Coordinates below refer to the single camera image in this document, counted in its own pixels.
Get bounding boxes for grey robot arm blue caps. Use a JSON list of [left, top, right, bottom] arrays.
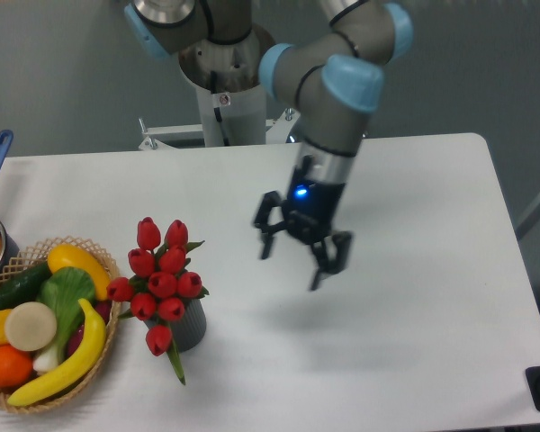
[[124, 1, 413, 282]]

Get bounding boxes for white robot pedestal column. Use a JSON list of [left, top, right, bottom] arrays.
[[178, 24, 275, 147]]

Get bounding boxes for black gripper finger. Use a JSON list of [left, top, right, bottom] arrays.
[[253, 191, 286, 260], [310, 231, 353, 292]]

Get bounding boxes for white metal base frame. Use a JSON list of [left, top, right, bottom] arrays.
[[137, 106, 370, 151]]

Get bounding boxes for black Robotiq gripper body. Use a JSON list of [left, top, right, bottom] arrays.
[[281, 155, 345, 245]]

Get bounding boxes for dark grey ribbed vase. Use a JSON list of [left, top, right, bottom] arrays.
[[145, 298, 207, 356]]

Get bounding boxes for woven wicker basket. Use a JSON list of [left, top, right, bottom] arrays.
[[0, 234, 124, 414]]

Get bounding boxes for beige round disc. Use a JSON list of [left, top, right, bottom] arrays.
[[4, 301, 58, 352]]

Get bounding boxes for yellow banana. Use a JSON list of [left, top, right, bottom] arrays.
[[6, 299, 106, 407]]

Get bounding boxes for red radish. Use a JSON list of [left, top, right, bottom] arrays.
[[66, 301, 112, 358]]

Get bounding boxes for green cucumber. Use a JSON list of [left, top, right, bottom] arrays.
[[0, 262, 51, 311]]

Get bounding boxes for green bok choy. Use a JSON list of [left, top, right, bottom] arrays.
[[33, 266, 95, 374]]

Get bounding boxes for orange fruit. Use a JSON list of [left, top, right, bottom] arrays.
[[0, 345, 33, 388]]

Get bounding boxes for red tulip bouquet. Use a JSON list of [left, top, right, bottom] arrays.
[[107, 217, 209, 384]]

